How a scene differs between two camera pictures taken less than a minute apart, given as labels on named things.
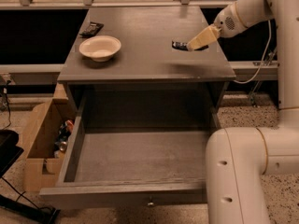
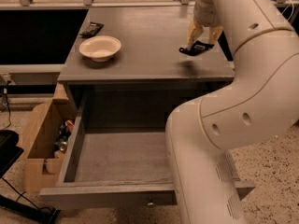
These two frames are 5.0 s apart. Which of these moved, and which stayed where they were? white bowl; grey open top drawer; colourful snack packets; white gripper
Moved: white gripper
Stayed: grey open top drawer; colourful snack packets; white bowl
